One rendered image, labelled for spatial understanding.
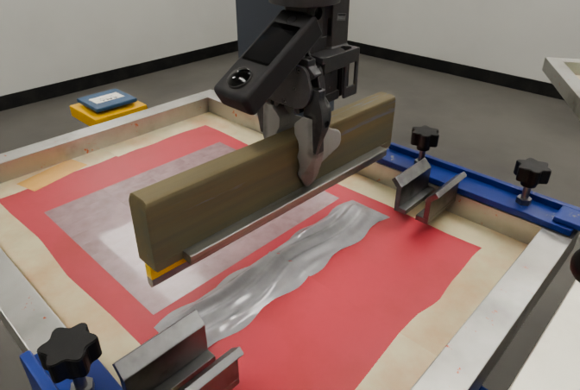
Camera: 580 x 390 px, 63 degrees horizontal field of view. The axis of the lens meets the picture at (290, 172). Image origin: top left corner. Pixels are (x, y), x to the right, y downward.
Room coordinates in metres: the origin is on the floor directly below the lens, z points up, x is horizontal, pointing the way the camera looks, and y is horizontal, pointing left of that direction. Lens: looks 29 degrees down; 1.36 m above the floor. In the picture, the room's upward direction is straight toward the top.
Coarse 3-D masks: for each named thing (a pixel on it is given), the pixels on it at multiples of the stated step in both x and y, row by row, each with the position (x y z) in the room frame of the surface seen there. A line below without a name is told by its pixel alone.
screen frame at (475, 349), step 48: (192, 96) 1.00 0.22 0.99; (48, 144) 0.76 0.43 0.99; (96, 144) 0.80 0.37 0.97; (528, 240) 0.52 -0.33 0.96; (576, 240) 0.50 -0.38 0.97; (0, 288) 0.39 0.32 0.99; (528, 288) 0.39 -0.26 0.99; (48, 336) 0.33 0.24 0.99; (480, 336) 0.33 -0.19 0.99; (432, 384) 0.27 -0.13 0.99; (480, 384) 0.29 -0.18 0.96
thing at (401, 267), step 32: (128, 160) 0.76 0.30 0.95; (160, 160) 0.76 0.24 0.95; (192, 160) 0.76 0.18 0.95; (320, 192) 0.65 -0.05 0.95; (352, 192) 0.65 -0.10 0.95; (288, 224) 0.56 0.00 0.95; (384, 224) 0.56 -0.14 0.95; (416, 224) 0.56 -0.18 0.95; (352, 256) 0.49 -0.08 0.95; (384, 256) 0.49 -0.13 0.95; (416, 256) 0.49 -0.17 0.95; (448, 256) 0.49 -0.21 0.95; (352, 288) 0.43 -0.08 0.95; (384, 288) 0.43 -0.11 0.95; (416, 288) 0.43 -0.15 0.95; (384, 320) 0.38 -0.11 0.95
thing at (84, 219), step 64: (64, 192) 0.65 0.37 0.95; (128, 192) 0.65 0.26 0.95; (64, 256) 0.49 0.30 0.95; (128, 256) 0.49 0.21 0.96; (256, 256) 0.49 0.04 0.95; (128, 320) 0.38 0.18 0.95; (256, 320) 0.38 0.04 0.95; (320, 320) 0.38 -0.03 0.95; (256, 384) 0.30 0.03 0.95; (320, 384) 0.30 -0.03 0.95
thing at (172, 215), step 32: (384, 96) 0.60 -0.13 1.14; (352, 128) 0.54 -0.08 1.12; (384, 128) 0.59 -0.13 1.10; (224, 160) 0.41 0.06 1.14; (256, 160) 0.42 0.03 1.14; (288, 160) 0.45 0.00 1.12; (160, 192) 0.35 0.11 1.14; (192, 192) 0.36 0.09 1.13; (224, 192) 0.39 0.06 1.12; (256, 192) 0.42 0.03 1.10; (288, 192) 0.45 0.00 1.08; (160, 224) 0.34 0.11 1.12; (192, 224) 0.36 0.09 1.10; (224, 224) 0.39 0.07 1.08; (160, 256) 0.33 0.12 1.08
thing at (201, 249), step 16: (352, 160) 0.54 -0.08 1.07; (368, 160) 0.54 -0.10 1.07; (336, 176) 0.50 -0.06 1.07; (304, 192) 0.46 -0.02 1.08; (272, 208) 0.42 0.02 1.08; (288, 208) 0.43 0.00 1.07; (240, 224) 0.39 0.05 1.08; (256, 224) 0.40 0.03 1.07; (208, 240) 0.37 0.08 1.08; (224, 240) 0.37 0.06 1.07; (192, 256) 0.34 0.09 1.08
